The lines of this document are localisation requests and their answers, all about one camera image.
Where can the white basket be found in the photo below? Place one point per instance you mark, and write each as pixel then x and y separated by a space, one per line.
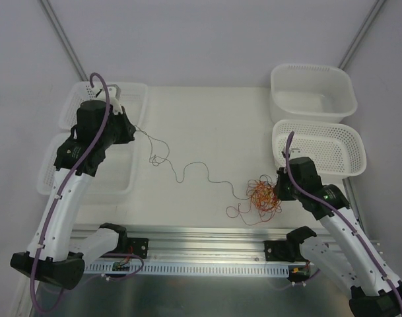
pixel 114 177
pixel 133 97
pixel 336 149

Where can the rear right white tub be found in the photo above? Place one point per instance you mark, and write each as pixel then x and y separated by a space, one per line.
pixel 311 92

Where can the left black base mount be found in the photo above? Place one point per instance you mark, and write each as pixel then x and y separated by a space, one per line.
pixel 138 246

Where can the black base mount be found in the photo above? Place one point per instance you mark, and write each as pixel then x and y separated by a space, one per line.
pixel 281 251
pixel 138 246

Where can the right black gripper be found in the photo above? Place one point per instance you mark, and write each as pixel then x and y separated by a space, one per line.
pixel 281 189

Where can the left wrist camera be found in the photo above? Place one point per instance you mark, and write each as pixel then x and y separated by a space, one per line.
pixel 114 93

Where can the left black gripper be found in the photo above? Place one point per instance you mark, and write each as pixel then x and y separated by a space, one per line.
pixel 125 127

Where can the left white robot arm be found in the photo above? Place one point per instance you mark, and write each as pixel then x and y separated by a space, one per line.
pixel 51 257

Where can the front right white basket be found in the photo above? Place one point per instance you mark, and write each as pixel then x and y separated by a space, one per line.
pixel 336 149

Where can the rear left white basket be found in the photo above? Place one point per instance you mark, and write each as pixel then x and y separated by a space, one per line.
pixel 133 97

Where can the left frame post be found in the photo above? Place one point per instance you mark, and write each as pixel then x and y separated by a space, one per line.
pixel 63 39

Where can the right frame post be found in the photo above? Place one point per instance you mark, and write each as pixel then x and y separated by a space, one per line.
pixel 361 33

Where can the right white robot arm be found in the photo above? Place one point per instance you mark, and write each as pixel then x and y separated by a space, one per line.
pixel 372 287

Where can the front left white basket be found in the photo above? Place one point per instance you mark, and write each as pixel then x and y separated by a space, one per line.
pixel 114 177

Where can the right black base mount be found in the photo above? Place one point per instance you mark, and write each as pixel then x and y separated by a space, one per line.
pixel 281 251

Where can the frame post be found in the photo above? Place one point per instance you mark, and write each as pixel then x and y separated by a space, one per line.
pixel 361 33
pixel 63 39

